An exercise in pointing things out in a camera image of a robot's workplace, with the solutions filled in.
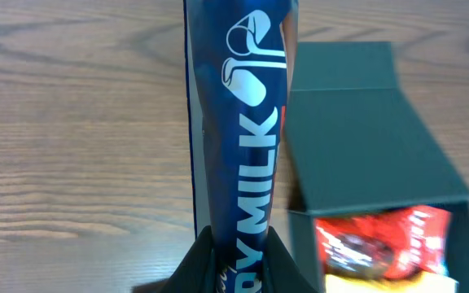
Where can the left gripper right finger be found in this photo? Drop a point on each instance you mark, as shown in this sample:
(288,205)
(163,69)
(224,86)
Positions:
(280,272)

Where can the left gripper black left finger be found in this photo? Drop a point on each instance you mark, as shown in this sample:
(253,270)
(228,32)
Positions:
(197,271)

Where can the red Hacks candy bag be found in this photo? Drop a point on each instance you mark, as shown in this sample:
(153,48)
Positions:
(392,245)

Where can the yellow Hacks candy bag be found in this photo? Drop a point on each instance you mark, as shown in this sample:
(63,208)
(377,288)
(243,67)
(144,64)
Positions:
(423,282)

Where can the dark green box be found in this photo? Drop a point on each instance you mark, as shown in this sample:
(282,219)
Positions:
(358,146)

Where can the purple Dairy Milk bar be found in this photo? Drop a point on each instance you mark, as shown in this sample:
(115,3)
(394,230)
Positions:
(240,56)

